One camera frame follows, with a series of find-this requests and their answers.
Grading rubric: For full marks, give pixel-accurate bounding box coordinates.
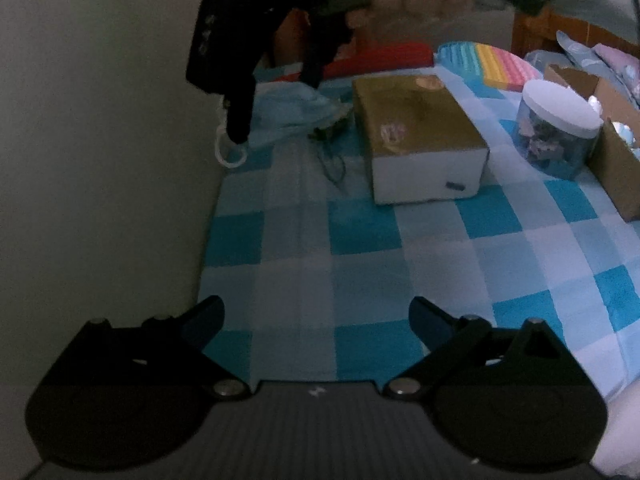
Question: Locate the grey-blue face mask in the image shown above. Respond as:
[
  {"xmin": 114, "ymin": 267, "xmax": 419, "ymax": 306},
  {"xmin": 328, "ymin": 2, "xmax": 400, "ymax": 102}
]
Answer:
[{"xmin": 214, "ymin": 81, "xmax": 352, "ymax": 169}]

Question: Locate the pale blue round plush toy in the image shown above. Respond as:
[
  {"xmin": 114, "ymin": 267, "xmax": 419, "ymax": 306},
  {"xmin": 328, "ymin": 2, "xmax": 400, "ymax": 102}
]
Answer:
[{"xmin": 612, "ymin": 122, "xmax": 636, "ymax": 148}]

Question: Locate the person's hand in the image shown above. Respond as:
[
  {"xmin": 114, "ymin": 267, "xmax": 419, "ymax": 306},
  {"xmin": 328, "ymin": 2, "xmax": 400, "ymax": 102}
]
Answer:
[{"xmin": 346, "ymin": 0, "xmax": 474, "ymax": 29}]

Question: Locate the red folded fan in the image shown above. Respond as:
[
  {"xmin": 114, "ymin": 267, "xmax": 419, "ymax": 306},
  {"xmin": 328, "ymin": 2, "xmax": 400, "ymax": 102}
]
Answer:
[{"xmin": 262, "ymin": 9, "xmax": 435, "ymax": 80}]

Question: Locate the gold tissue pack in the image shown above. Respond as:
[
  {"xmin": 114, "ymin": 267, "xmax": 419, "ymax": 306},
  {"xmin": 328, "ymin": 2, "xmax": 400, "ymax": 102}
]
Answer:
[{"xmin": 352, "ymin": 75, "xmax": 489, "ymax": 205}]

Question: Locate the open cardboard box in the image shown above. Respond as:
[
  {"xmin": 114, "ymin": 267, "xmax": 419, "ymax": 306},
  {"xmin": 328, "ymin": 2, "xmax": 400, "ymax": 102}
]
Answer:
[{"xmin": 544, "ymin": 64, "xmax": 640, "ymax": 222}]

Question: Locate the rainbow round pop-it toy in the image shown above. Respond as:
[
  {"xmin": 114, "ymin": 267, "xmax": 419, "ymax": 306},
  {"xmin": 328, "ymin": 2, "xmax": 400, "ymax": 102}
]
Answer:
[{"xmin": 436, "ymin": 41, "xmax": 544, "ymax": 92}]

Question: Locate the clear jar with white lid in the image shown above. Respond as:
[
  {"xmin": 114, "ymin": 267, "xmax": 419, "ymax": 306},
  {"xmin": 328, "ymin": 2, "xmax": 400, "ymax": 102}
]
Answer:
[{"xmin": 513, "ymin": 79, "xmax": 603, "ymax": 180}]

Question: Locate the wooden bed headboard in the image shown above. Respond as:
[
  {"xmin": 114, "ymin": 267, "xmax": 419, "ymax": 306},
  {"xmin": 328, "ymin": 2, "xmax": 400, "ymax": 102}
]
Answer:
[{"xmin": 511, "ymin": 8, "xmax": 639, "ymax": 58}]

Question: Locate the blue floral pillow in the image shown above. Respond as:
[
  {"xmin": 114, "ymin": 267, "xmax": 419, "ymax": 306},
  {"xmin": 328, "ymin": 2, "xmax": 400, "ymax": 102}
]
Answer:
[{"xmin": 555, "ymin": 30, "xmax": 608, "ymax": 76}]

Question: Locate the purple floral pillow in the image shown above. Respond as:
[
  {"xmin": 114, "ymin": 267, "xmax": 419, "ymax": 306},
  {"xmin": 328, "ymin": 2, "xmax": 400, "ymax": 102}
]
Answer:
[{"xmin": 592, "ymin": 44, "xmax": 639, "ymax": 96}]

